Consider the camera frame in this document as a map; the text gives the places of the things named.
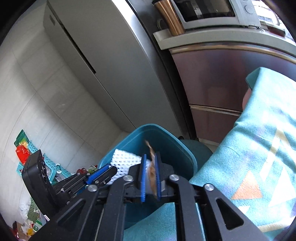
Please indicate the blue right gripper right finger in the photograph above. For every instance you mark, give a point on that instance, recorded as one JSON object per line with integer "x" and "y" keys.
{"x": 158, "y": 181}

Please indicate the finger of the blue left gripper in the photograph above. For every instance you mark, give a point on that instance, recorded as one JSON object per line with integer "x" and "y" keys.
{"x": 98, "y": 175}

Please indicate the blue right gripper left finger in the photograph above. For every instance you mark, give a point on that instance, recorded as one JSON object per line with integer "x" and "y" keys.
{"x": 142, "y": 177}

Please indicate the gold foil snack wrapper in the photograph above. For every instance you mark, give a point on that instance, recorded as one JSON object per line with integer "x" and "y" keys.
{"x": 152, "y": 171}

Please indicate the large white foam net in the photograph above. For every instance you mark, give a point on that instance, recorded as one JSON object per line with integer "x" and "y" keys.
{"x": 123, "y": 160}

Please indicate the teal plastic trash bin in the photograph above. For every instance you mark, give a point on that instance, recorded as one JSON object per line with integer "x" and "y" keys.
{"x": 171, "y": 152}

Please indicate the kitchen counter with cabinets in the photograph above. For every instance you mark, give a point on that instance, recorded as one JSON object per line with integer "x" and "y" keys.
{"x": 211, "y": 65}

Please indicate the teal patterned tablecloth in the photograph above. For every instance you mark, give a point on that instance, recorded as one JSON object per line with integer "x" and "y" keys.
{"x": 246, "y": 190}

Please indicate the grey double door refrigerator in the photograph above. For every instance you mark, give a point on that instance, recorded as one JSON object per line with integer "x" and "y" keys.
{"x": 111, "y": 48}

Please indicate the white microwave oven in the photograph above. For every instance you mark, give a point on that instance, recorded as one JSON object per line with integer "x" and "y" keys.
{"x": 210, "y": 13}

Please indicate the copper travel tumbler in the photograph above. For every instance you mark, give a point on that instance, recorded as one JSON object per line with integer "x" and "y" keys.
{"x": 167, "y": 11}

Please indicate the glass electric kettle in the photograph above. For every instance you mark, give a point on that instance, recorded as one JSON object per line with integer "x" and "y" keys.
{"x": 268, "y": 19}

